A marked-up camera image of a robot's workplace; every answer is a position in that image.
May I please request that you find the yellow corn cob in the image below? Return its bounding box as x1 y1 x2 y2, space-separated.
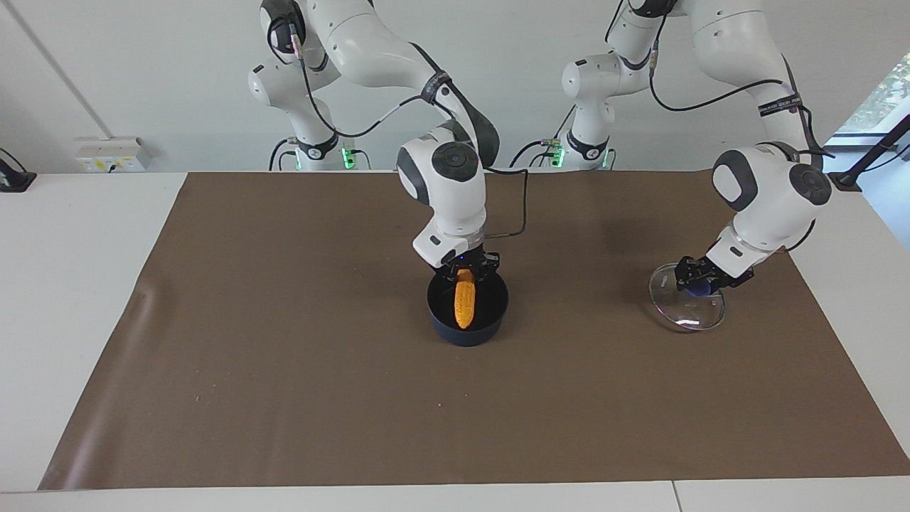
454 269 477 329

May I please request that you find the glass lid with purple knob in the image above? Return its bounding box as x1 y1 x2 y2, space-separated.
648 263 726 334

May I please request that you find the dark blue bowl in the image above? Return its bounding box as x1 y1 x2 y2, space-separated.
427 269 510 348

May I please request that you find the brown table mat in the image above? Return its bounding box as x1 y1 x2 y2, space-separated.
39 171 910 491

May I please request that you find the window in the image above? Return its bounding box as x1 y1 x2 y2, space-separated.
828 50 910 146

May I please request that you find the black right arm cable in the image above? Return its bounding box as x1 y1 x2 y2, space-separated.
269 18 529 239

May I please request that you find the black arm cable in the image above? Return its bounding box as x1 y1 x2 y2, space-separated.
608 0 837 254
269 18 529 239

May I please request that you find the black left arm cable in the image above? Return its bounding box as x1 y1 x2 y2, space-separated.
608 0 837 254

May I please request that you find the black camera stand pole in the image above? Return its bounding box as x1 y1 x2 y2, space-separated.
828 114 910 193

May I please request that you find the white wall socket box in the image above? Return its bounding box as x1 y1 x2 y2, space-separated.
75 137 152 174

